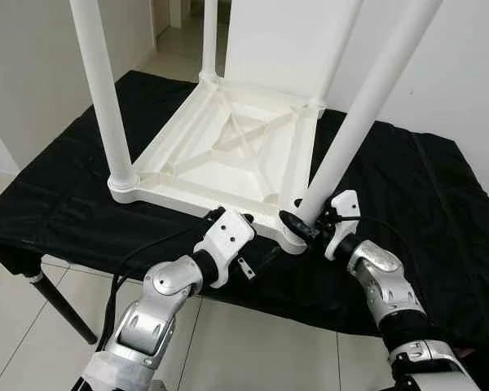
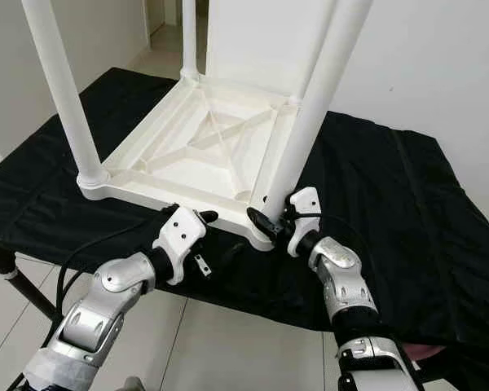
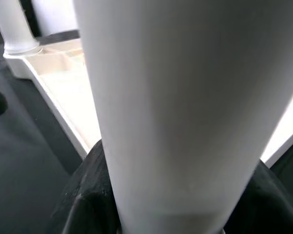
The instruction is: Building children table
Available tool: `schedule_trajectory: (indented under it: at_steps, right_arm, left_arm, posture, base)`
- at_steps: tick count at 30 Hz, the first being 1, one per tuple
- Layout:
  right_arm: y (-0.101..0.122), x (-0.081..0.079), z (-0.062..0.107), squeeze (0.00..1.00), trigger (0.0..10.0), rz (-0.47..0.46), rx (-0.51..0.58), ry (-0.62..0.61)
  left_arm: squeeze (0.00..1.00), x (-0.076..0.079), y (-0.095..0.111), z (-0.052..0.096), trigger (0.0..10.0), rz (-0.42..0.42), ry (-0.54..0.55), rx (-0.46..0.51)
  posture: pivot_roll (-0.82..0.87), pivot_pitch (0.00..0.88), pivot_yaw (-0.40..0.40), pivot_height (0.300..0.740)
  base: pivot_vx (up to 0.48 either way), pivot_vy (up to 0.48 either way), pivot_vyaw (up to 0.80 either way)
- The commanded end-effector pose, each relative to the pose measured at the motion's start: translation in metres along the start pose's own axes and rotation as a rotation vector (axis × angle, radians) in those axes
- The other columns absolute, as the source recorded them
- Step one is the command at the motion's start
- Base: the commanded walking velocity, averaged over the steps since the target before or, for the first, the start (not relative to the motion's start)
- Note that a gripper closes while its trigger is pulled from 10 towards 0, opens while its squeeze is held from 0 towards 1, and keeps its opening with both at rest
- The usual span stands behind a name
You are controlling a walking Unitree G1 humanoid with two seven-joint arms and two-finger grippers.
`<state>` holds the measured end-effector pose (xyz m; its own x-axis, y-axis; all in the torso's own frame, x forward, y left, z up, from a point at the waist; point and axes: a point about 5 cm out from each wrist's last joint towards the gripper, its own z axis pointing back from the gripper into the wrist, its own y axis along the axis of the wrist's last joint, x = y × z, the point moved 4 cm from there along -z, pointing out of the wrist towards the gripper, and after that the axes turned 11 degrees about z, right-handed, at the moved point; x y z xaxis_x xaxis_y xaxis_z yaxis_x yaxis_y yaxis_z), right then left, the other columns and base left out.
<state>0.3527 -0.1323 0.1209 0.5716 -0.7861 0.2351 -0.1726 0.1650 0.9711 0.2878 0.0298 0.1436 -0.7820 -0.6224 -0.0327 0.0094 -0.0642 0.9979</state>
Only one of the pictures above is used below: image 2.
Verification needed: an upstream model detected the pink cushion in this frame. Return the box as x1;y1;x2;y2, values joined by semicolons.
407;345;446;360

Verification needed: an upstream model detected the white plastic table top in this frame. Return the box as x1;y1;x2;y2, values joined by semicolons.
77;72;303;250

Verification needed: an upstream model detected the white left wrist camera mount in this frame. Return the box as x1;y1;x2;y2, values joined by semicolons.
155;205;208;287

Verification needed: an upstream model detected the black cloth table cover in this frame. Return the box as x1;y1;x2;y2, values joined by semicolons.
0;67;489;390

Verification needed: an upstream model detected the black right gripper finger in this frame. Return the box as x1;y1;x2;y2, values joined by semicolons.
245;207;280;240

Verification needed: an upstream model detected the black metal table leg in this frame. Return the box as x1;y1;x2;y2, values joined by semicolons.
0;267;59;321

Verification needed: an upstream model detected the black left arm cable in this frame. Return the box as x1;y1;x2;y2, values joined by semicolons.
55;204;178;320

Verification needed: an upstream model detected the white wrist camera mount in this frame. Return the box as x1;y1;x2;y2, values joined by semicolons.
155;205;208;287
285;187;322;258

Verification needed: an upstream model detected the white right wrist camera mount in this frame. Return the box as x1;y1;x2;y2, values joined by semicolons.
285;187;322;258

